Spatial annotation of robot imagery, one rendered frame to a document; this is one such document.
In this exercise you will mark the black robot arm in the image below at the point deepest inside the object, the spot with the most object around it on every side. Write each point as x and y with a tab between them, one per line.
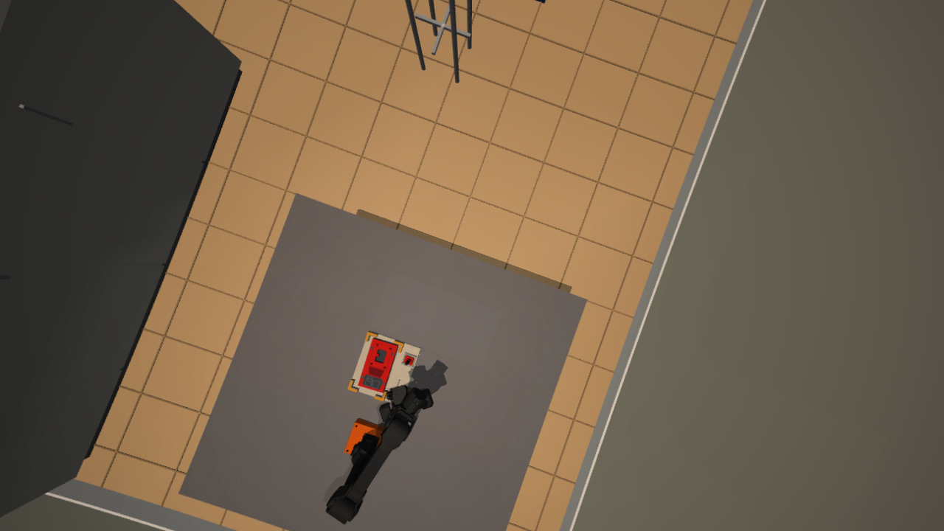
367	458

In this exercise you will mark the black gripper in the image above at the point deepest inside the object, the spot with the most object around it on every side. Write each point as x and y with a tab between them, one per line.
385	408

